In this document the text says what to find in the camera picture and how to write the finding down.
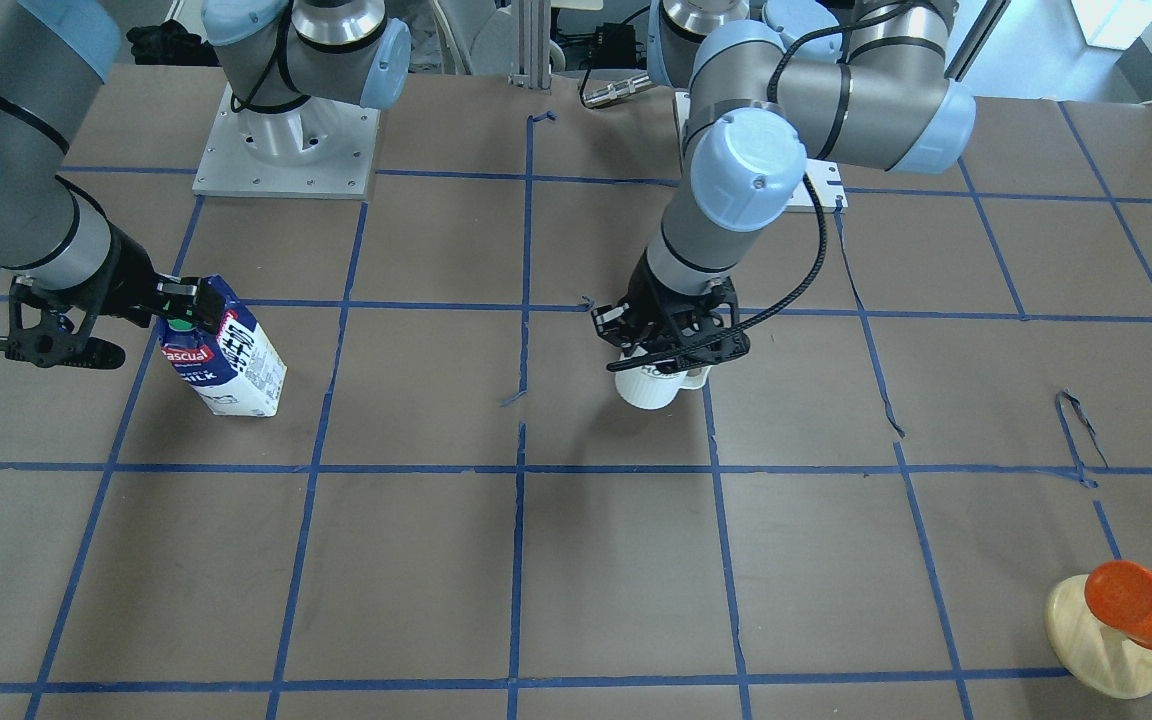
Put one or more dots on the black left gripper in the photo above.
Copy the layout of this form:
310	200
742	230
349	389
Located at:
652	284

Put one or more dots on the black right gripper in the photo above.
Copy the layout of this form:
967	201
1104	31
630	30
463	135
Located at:
126	277

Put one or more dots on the white HOME mug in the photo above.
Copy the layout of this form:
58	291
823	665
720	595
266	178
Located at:
649	389

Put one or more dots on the blue white milk carton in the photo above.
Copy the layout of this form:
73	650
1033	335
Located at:
217	347

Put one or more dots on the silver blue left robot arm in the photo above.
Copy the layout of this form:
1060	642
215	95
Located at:
871	92

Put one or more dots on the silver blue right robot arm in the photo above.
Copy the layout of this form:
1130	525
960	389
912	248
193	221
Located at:
54	58

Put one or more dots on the orange mug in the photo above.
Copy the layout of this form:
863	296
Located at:
1119	594

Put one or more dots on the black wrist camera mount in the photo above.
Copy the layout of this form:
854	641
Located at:
53	327

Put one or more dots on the aluminium frame post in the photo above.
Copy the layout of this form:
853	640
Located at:
532	66

